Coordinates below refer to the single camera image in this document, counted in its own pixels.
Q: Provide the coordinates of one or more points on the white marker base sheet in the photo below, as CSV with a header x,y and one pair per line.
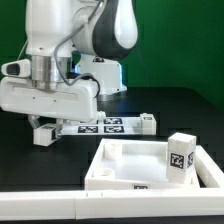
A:
x,y
108,126

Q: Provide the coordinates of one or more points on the white square tabletop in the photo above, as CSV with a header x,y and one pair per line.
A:
x,y
132,164

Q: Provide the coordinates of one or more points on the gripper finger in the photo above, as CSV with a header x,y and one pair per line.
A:
x,y
34,121
57,128

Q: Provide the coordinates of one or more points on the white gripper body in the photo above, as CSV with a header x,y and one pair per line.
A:
x,y
76,102

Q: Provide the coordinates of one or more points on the white L-shaped obstacle fence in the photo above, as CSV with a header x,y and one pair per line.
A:
x,y
77,205

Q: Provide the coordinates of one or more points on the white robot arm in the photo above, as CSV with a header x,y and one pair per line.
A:
x,y
73,49

